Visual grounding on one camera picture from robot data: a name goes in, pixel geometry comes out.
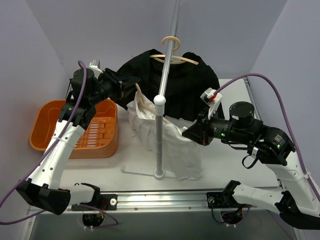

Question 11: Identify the aluminium mounting rail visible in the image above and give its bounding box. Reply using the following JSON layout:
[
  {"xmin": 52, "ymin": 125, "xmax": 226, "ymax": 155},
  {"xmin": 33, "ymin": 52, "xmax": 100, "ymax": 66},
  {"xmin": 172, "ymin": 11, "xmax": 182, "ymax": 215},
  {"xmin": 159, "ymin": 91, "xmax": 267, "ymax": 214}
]
[{"xmin": 53, "ymin": 191, "xmax": 283, "ymax": 215}]

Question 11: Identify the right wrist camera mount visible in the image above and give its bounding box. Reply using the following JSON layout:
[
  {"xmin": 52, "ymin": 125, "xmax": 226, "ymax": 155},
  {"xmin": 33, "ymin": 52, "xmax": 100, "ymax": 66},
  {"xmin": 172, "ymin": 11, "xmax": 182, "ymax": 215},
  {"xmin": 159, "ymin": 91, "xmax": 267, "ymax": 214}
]
[{"xmin": 200, "ymin": 87, "xmax": 223, "ymax": 120}]

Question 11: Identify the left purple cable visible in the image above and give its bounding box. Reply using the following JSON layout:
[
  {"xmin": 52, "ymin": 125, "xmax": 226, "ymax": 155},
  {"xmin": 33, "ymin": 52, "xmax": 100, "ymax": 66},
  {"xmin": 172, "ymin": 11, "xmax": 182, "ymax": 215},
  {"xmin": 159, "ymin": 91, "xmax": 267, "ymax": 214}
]
[{"xmin": 0, "ymin": 59, "xmax": 120, "ymax": 230}]

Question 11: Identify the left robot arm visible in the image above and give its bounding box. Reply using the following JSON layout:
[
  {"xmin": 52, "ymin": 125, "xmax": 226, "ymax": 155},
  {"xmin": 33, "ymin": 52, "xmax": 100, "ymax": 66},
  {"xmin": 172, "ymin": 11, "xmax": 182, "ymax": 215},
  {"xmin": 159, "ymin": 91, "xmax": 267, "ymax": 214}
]
[{"xmin": 16, "ymin": 68, "xmax": 140, "ymax": 215}]

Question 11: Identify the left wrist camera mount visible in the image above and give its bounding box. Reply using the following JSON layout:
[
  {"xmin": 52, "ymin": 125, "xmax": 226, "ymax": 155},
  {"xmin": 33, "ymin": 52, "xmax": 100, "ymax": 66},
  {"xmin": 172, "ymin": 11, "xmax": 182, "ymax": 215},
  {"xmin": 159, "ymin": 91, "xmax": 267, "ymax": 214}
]
[{"xmin": 89, "ymin": 60, "xmax": 103, "ymax": 74}]

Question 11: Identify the beige wooden hanger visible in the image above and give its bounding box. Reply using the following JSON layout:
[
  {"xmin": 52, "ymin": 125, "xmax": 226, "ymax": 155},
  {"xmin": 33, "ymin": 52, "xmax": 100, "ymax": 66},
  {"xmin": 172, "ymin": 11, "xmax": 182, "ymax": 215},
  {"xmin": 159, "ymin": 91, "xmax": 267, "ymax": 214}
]
[
  {"xmin": 149, "ymin": 36, "xmax": 199, "ymax": 65},
  {"xmin": 134, "ymin": 83, "xmax": 157, "ymax": 121}
]

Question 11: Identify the orange plastic basket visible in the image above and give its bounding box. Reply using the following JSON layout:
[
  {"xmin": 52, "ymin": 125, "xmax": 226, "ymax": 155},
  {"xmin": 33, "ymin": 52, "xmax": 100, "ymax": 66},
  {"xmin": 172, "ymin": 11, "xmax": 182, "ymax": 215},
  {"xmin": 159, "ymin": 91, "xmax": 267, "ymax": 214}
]
[{"xmin": 29, "ymin": 99, "xmax": 119, "ymax": 159}]

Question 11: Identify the silver clothes rack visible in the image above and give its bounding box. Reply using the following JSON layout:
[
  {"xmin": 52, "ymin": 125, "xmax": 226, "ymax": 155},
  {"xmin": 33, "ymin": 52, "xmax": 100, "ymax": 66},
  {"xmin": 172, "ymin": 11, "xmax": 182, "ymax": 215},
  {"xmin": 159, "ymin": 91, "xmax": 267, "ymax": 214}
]
[{"xmin": 121, "ymin": 0, "xmax": 181, "ymax": 180}]

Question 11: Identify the purple cable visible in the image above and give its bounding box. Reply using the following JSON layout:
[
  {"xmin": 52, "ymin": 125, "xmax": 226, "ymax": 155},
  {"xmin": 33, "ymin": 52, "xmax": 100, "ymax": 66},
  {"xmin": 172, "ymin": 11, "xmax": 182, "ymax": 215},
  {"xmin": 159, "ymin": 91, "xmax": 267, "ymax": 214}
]
[
  {"xmin": 212, "ymin": 72, "xmax": 320, "ymax": 240},
  {"xmin": 0, "ymin": 59, "xmax": 120, "ymax": 230}
]

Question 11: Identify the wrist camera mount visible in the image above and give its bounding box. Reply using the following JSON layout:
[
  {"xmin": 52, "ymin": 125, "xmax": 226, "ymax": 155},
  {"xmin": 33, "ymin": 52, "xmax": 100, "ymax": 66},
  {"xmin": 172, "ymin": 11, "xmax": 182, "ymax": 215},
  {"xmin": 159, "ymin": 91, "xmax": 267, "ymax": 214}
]
[
  {"xmin": 89, "ymin": 60, "xmax": 103, "ymax": 74},
  {"xmin": 200, "ymin": 87, "xmax": 223, "ymax": 120}
]

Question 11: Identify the black garment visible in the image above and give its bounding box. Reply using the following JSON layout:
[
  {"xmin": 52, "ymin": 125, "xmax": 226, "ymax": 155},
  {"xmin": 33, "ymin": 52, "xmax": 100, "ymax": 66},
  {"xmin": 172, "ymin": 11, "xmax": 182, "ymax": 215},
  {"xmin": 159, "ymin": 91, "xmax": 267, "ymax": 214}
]
[{"xmin": 117, "ymin": 49, "xmax": 220, "ymax": 122}]

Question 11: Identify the white pleated skirt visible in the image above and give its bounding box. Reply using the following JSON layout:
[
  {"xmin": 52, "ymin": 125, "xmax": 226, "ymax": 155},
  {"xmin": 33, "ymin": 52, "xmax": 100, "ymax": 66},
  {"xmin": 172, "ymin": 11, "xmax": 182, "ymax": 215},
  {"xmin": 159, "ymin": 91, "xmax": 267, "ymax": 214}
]
[{"xmin": 127, "ymin": 93, "xmax": 202, "ymax": 180}]

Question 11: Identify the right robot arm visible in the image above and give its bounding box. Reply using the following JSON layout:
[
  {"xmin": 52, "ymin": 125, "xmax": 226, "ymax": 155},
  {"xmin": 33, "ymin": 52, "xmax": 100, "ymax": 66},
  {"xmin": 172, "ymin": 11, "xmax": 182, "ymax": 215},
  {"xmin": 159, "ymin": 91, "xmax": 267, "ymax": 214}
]
[{"xmin": 182, "ymin": 101, "xmax": 320, "ymax": 230}]

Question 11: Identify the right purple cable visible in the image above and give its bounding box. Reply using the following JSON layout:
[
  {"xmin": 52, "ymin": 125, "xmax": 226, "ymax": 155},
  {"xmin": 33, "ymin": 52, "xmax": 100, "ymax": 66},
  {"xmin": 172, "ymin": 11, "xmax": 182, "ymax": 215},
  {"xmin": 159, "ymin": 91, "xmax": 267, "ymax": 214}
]
[{"xmin": 212, "ymin": 72, "xmax": 320, "ymax": 240}]

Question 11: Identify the beige wooden hanger rear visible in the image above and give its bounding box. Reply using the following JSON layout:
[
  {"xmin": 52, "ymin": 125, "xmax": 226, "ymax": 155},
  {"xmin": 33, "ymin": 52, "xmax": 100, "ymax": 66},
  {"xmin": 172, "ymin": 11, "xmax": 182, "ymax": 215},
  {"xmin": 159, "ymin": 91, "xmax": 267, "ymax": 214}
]
[{"xmin": 149, "ymin": 36, "xmax": 199, "ymax": 65}]

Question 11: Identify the beige wooden hanger front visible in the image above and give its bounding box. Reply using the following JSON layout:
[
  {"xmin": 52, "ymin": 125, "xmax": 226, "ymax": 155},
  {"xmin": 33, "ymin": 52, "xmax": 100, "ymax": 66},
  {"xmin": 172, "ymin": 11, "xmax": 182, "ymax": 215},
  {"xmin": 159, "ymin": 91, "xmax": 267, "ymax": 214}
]
[{"xmin": 134, "ymin": 83, "xmax": 157, "ymax": 121}]

